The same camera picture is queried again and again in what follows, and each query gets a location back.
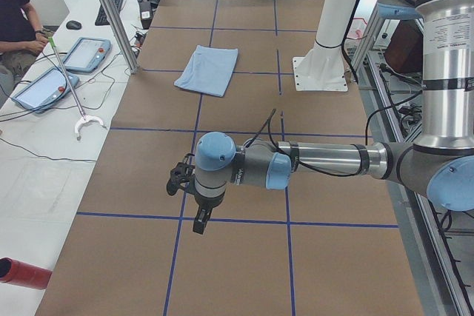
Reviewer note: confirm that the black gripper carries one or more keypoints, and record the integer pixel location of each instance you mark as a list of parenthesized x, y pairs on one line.
[(208, 203)]

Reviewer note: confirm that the teach pendant far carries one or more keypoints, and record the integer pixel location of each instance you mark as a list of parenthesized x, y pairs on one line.
[(86, 54)]

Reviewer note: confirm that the light blue t-shirt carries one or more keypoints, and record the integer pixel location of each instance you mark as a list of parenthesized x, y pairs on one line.
[(208, 71)]

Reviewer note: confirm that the teach pendant near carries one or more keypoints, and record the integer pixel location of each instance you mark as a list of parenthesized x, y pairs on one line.
[(43, 92)]

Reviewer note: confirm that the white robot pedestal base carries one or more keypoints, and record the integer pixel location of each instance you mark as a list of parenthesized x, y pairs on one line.
[(322, 69)]

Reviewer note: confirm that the red cylinder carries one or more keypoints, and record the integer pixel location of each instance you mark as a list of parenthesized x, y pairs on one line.
[(23, 274)]

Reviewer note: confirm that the black computer mouse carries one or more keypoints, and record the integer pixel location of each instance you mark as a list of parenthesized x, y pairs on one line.
[(73, 25)]

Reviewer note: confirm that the aluminium frame post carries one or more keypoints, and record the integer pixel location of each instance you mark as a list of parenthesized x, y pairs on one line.
[(120, 34)]

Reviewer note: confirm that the teach pendant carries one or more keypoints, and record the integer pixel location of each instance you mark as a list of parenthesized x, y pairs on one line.
[(43, 92), (86, 54)]

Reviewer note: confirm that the person standing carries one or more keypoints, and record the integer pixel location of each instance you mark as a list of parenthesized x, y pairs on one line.
[(23, 37)]

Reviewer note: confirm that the reacher grabber tool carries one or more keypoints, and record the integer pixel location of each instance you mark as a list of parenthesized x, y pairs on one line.
[(85, 118)]

